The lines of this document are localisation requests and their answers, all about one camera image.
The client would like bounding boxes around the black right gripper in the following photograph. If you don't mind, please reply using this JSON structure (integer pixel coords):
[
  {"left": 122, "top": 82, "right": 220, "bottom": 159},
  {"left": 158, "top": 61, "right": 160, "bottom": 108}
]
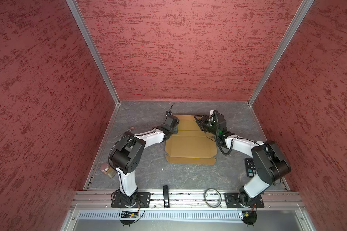
[{"left": 194, "top": 114, "right": 219, "bottom": 136}]

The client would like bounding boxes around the brown cardboard box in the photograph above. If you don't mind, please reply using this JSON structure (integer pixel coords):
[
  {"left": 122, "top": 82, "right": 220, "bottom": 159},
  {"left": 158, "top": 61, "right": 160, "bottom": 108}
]
[{"left": 165, "top": 115, "right": 217, "bottom": 165}]

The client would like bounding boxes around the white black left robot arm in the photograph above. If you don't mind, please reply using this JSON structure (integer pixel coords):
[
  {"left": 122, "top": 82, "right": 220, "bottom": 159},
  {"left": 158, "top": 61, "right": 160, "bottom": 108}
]
[{"left": 108, "top": 111, "right": 180, "bottom": 204}]

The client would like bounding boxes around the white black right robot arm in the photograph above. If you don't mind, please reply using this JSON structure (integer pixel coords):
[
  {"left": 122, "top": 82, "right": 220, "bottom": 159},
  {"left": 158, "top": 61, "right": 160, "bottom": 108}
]
[{"left": 194, "top": 110, "right": 291, "bottom": 208}]

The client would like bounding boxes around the black calculator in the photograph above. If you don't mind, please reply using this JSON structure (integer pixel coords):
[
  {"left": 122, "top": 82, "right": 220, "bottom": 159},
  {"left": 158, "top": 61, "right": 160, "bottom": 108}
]
[{"left": 245, "top": 158, "right": 256, "bottom": 178}]

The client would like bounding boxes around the black handheld device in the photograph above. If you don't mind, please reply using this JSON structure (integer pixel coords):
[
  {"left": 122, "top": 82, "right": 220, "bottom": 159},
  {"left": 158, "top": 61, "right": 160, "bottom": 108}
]
[{"left": 163, "top": 185, "right": 170, "bottom": 208}]

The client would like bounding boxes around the small glass jar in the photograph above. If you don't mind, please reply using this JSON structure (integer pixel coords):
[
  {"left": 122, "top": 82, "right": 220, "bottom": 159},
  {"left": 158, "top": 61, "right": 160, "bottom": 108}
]
[{"left": 100, "top": 163, "right": 116, "bottom": 179}]

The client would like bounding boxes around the black cable ring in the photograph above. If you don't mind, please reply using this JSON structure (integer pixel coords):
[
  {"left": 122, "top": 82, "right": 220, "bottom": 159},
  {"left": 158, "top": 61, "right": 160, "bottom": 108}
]
[{"left": 203, "top": 188, "right": 222, "bottom": 208}]

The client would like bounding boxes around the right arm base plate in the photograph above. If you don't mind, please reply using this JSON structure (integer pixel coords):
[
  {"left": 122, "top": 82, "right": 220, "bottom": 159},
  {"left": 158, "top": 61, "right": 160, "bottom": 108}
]
[{"left": 224, "top": 192, "right": 265, "bottom": 209}]

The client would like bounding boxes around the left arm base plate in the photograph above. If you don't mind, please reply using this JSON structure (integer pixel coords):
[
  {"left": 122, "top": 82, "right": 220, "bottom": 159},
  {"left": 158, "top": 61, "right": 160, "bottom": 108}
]
[{"left": 111, "top": 191, "right": 151, "bottom": 208}]

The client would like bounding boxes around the right rear aluminium corner post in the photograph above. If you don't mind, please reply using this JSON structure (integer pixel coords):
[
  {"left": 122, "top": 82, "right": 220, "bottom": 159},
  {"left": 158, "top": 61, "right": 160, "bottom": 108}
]
[{"left": 248, "top": 0, "right": 314, "bottom": 107}]

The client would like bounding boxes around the aluminium corner post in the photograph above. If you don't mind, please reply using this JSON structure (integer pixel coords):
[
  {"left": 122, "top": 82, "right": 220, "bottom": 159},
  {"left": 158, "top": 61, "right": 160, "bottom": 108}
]
[
  {"left": 66, "top": 0, "right": 120, "bottom": 106},
  {"left": 248, "top": 0, "right": 314, "bottom": 107}
]

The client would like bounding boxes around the white slotted cable duct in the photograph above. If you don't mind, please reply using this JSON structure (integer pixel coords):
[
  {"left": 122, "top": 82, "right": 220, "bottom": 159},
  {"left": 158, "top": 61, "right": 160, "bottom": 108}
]
[{"left": 77, "top": 210, "right": 243, "bottom": 222}]

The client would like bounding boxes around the aluminium front rail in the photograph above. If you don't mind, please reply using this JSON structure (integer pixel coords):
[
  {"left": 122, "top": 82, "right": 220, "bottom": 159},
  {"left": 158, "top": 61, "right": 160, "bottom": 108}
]
[{"left": 71, "top": 189, "right": 306, "bottom": 211}]

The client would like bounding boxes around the left rear aluminium corner post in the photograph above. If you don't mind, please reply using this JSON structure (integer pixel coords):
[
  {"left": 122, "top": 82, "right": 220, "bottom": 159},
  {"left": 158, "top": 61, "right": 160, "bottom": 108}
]
[{"left": 66, "top": 0, "right": 120, "bottom": 106}]

